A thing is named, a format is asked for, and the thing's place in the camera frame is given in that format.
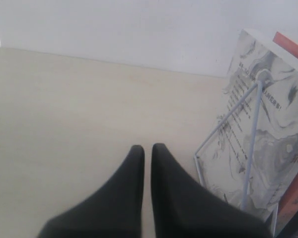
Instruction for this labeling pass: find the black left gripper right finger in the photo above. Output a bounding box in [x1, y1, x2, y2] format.
[151, 143, 272, 238]

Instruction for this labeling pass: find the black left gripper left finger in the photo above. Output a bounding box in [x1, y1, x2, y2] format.
[38, 145, 145, 238]

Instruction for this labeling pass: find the grey marbled white book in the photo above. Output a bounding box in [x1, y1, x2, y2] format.
[200, 28, 298, 219]

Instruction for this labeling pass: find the red pink spine book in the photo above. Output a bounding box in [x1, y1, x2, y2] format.
[272, 31, 298, 236]

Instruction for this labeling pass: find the white wire book rack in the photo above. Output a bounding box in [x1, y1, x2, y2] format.
[194, 69, 271, 228]

